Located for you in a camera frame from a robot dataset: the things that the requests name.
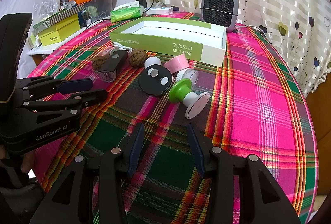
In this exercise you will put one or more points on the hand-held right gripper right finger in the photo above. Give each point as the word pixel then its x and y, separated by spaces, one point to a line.
pixel 196 151

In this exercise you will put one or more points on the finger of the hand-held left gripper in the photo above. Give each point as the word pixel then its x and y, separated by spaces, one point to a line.
pixel 93 96
pixel 76 85

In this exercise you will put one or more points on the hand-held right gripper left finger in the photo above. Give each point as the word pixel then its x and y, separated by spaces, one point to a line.
pixel 135 151

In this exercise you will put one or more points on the brown walnut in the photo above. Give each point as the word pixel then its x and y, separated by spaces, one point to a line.
pixel 137 58
pixel 99 63

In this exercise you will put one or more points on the black rectangular light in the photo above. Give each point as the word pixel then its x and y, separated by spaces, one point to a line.
pixel 115 61

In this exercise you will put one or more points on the green and white mushroom-shaped gadget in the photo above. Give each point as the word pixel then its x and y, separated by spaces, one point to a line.
pixel 186 100

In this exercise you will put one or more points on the black oval disc with buttons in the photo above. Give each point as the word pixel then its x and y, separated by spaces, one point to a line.
pixel 155 84

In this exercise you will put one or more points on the white ribbed round gadget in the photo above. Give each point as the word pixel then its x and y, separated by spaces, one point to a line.
pixel 187 75

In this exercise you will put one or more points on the pink band with white ball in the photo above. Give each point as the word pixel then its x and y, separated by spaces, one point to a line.
pixel 177 62

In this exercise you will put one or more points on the green and white cardboard box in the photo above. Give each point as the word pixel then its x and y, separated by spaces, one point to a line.
pixel 181 47

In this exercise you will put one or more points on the person's left hand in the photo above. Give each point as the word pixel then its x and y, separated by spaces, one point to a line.
pixel 26 164

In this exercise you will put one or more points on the white side table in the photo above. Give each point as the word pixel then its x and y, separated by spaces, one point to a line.
pixel 44 49

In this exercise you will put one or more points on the yellow-green box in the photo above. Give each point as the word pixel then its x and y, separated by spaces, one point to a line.
pixel 59 32

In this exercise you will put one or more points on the striped flat box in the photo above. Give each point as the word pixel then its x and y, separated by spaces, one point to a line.
pixel 62 16

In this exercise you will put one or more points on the plaid tablecloth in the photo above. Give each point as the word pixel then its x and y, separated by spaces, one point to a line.
pixel 245 110

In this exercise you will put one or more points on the clear plastic storage bin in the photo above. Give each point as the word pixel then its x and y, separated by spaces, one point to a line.
pixel 100 7

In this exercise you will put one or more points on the green tissue pack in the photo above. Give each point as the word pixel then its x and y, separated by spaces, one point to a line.
pixel 126 14

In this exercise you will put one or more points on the black power adapter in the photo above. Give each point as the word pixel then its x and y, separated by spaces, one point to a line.
pixel 141 1

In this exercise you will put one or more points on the white power strip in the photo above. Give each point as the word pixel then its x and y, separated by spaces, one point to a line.
pixel 160 10

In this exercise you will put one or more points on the wooden cabinet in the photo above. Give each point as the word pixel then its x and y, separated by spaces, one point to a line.
pixel 322 123

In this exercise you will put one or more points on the small grey heater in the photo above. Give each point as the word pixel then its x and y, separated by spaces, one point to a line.
pixel 219 11

